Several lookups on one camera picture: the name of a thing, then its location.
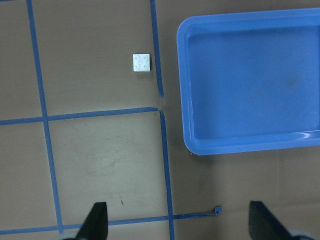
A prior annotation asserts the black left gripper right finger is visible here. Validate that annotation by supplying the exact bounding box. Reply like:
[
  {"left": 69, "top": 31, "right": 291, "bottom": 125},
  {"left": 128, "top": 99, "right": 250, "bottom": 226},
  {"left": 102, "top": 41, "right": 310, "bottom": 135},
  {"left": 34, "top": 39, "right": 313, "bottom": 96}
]
[{"left": 248, "top": 201, "right": 293, "bottom": 240}]

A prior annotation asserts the white square building block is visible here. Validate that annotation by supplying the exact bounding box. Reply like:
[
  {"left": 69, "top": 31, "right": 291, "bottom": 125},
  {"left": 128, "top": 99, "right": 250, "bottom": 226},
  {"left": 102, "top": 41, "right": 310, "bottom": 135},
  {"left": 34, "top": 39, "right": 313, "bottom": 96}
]
[{"left": 132, "top": 53, "right": 152, "bottom": 73}]

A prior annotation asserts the blue plastic tray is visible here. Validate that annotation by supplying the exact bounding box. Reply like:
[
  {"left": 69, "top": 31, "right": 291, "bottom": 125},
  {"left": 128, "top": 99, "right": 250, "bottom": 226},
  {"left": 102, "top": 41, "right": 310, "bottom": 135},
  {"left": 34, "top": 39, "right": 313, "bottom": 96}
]
[{"left": 176, "top": 8, "right": 320, "bottom": 155}]

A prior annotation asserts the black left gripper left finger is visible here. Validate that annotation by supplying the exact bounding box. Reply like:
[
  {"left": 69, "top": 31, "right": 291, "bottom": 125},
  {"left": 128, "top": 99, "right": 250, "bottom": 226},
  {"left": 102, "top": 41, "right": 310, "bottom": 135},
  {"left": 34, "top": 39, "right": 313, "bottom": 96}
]
[{"left": 75, "top": 202, "right": 108, "bottom": 240}]

